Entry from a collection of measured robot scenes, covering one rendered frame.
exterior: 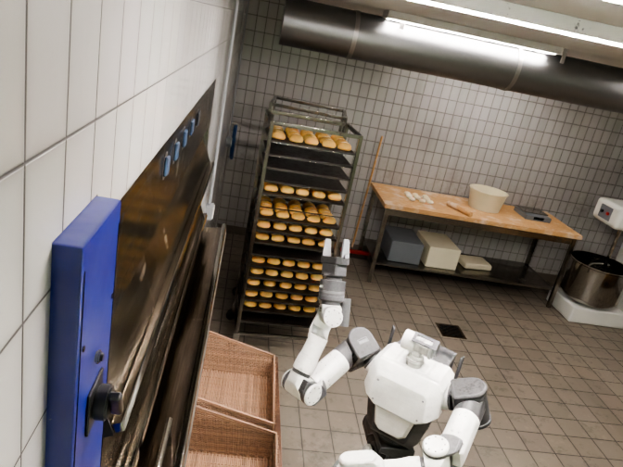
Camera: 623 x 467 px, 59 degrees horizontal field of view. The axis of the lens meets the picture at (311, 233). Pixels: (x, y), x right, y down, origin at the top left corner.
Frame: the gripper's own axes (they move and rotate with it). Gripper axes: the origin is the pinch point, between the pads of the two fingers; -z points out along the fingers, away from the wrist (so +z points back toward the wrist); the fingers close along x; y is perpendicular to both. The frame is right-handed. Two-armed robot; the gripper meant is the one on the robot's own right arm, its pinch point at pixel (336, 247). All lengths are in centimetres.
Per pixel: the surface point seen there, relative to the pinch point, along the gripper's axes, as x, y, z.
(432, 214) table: -253, -297, -54
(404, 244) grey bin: -288, -294, -23
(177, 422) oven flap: 18, 57, 49
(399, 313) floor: -249, -260, 48
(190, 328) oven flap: -21, 41, 31
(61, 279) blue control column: 93, 99, 10
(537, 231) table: -205, -403, -50
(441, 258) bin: -273, -336, -12
